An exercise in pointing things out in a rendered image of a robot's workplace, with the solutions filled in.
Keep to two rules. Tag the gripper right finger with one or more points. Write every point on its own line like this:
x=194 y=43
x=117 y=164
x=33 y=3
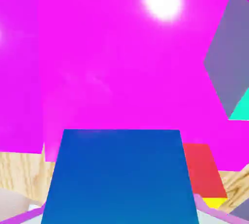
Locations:
x=239 y=215

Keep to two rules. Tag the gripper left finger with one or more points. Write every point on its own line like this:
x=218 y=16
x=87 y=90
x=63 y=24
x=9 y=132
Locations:
x=13 y=204

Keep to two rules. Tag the small blue cube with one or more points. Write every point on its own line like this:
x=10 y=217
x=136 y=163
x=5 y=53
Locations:
x=120 y=177

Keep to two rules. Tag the small yellow cube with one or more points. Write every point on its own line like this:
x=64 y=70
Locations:
x=215 y=202

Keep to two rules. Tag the small red cube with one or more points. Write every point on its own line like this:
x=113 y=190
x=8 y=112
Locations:
x=204 y=171

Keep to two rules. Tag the large magenta box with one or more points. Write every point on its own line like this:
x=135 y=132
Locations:
x=109 y=56

